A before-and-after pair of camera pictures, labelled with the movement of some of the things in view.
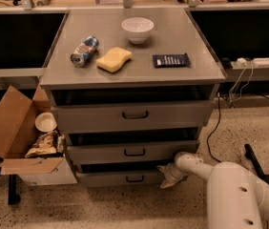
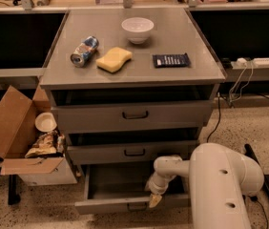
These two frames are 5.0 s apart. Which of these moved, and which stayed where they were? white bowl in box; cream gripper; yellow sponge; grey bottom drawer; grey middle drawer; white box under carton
Moved: grey bottom drawer; cream gripper
Stayed: yellow sponge; grey middle drawer; white box under carton; white bowl in box
